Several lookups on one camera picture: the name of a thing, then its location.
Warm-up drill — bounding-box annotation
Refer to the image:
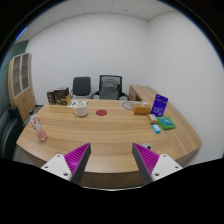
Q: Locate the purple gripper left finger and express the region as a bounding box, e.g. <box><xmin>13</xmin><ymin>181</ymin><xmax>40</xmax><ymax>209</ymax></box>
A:
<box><xmin>40</xmin><ymin>142</ymin><xmax>92</xmax><ymax>186</ymax></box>

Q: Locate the small blue box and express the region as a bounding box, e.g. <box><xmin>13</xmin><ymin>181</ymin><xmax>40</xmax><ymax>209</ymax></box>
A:
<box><xmin>152</xmin><ymin>124</ymin><xmax>161</xmax><ymax>134</ymax></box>

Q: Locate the small yellow box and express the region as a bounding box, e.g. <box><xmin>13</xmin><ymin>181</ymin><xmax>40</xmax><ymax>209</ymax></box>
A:
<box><xmin>147</xmin><ymin>114</ymin><xmax>158</xmax><ymax>124</ymax></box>

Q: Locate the black leather armchair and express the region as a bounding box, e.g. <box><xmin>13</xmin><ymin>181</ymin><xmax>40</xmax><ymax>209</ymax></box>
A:
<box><xmin>0</xmin><ymin>106</ymin><xmax>24</xmax><ymax>160</ymax></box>

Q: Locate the white green paper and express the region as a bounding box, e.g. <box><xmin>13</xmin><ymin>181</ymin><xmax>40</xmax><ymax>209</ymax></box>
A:
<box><xmin>67</xmin><ymin>100</ymin><xmax>89</xmax><ymax>107</ymax></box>

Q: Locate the wooden side desk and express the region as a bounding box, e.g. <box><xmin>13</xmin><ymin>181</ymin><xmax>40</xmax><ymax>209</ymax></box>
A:
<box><xmin>129</xmin><ymin>85</ymin><xmax>202</xmax><ymax>160</ymax></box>

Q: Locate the green box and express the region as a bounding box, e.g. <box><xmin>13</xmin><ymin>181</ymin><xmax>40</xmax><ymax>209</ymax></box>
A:
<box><xmin>157</xmin><ymin>116</ymin><xmax>175</xmax><ymax>130</ymax></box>

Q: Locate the orange tissue box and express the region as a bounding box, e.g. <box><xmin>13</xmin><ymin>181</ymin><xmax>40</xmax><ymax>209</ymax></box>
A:
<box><xmin>133</xmin><ymin>103</ymin><xmax>151</xmax><ymax>115</ymax></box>

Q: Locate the wooden cabinet with glass doors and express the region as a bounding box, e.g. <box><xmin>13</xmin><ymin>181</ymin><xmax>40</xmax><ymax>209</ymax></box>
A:
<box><xmin>8</xmin><ymin>53</ymin><xmax>35</xmax><ymax>120</ymax></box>

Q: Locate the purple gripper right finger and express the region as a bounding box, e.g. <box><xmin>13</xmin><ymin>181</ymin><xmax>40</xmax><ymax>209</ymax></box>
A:
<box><xmin>131</xmin><ymin>142</ymin><xmax>184</xmax><ymax>186</ymax></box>

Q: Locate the white ceramic mug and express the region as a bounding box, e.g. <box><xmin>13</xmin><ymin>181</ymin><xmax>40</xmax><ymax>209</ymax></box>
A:
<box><xmin>73</xmin><ymin>101</ymin><xmax>87</xmax><ymax>117</ymax></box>

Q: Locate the grey mesh office chair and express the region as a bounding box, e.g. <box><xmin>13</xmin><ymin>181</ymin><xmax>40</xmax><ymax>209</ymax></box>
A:
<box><xmin>90</xmin><ymin>74</ymin><xmax>130</xmax><ymax>100</ymax></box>

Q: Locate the small brown box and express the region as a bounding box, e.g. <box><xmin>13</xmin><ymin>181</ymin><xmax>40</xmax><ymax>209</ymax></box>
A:
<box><xmin>47</xmin><ymin>89</ymin><xmax>55</xmax><ymax>105</ymax></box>

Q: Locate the black office chair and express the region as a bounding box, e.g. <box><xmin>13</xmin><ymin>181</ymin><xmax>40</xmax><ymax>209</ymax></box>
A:
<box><xmin>71</xmin><ymin>76</ymin><xmax>91</xmax><ymax>97</ymax></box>

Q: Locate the red round coaster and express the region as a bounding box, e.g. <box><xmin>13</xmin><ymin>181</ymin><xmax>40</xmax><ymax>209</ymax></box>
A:
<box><xmin>96</xmin><ymin>110</ymin><xmax>107</xmax><ymax>116</ymax></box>

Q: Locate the dark brown box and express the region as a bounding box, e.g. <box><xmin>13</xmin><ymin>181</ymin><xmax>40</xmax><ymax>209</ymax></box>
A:
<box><xmin>55</xmin><ymin>87</ymin><xmax>71</xmax><ymax>105</ymax></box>

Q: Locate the white round device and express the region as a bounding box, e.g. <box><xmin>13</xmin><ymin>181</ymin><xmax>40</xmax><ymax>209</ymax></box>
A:
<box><xmin>142</xmin><ymin>143</ymin><xmax>152</xmax><ymax>151</ymax></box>

